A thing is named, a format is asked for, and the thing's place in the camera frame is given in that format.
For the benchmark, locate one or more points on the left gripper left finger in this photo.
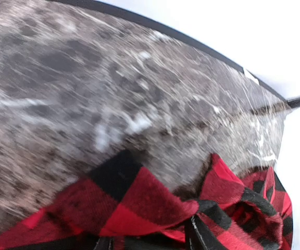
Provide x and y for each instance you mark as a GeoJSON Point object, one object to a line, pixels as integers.
{"type": "Point", "coordinates": [104, 243]}

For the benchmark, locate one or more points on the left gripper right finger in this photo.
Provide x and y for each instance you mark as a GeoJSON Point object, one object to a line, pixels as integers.
{"type": "Point", "coordinates": [199, 237]}

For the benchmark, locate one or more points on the red black plaid shirt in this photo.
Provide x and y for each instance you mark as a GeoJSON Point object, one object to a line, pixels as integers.
{"type": "Point", "coordinates": [124, 200]}

